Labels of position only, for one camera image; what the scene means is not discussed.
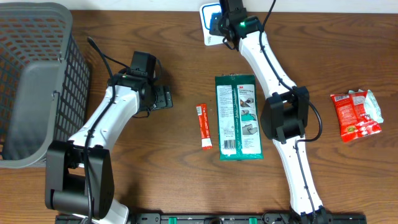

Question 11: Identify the light green wipes pack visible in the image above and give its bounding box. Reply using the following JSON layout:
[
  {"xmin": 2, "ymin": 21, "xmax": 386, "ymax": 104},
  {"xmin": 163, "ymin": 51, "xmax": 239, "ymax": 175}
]
[{"xmin": 348, "ymin": 89, "xmax": 384, "ymax": 123}]

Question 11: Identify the red snack bag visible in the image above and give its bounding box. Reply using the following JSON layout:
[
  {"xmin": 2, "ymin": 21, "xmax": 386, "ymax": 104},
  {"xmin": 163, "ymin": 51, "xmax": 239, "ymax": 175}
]
[{"xmin": 330, "ymin": 90, "xmax": 382, "ymax": 142}]

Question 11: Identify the dark green packet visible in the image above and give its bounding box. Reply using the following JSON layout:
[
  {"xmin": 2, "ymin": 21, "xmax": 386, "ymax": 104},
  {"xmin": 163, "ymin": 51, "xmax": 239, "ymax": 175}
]
[{"xmin": 215, "ymin": 75, "xmax": 264, "ymax": 161}]

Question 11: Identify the red packet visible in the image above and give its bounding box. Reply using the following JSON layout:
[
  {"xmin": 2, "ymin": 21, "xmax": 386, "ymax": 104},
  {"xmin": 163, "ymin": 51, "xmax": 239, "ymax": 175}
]
[{"xmin": 196, "ymin": 104, "xmax": 213, "ymax": 150}]

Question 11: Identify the white barcode scanner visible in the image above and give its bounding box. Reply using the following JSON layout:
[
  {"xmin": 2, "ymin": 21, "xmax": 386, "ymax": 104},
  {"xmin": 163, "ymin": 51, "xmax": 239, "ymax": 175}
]
[{"xmin": 199, "ymin": 2, "xmax": 224, "ymax": 46}]

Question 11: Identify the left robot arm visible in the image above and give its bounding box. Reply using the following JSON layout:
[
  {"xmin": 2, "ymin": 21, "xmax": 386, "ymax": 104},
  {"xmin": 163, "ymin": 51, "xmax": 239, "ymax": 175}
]
[{"xmin": 45, "ymin": 73, "xmax": 173, "ymax": 223}]

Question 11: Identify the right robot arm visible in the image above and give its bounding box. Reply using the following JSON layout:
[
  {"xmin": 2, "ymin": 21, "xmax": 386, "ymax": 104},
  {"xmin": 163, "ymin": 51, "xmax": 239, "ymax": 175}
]
[{"xmin": 210, "ymin": 10, "xmax": 332, "ymax": 223}]

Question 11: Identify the grey plastic mesh basket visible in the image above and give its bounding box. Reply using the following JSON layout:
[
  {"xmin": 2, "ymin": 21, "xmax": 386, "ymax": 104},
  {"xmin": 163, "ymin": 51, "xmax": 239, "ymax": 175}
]
[{"xmin": 1, "ymin": 2, "xmax": 91, "ymax": 169}]

